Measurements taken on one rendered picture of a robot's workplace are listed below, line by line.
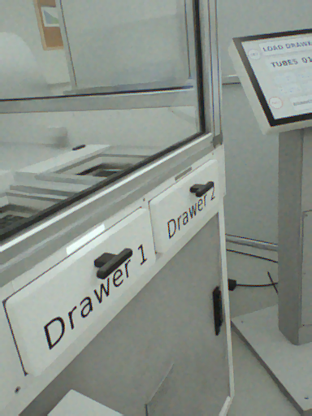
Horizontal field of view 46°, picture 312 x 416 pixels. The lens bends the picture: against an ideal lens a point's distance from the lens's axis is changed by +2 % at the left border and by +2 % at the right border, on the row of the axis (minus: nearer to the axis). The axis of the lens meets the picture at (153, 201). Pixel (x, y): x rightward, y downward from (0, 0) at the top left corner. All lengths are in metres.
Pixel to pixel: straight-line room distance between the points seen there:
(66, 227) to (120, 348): 0.29
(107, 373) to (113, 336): 0.06
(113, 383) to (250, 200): 1.73
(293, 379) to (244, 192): 1.13
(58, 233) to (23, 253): 0.06
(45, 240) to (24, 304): 0.08
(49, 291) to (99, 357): 0.21
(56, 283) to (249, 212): 1.93
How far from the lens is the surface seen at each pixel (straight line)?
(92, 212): 0.55
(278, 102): 1.12
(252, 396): 1.54
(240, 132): 2.20
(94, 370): 0.67
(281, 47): 1.26
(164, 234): 0.69
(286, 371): 1.59
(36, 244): 0.48
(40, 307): 0.48
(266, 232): 2.35
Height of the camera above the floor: 1.17
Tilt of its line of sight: 21 degrees down
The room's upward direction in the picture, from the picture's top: 7 degrees counter-clockwise
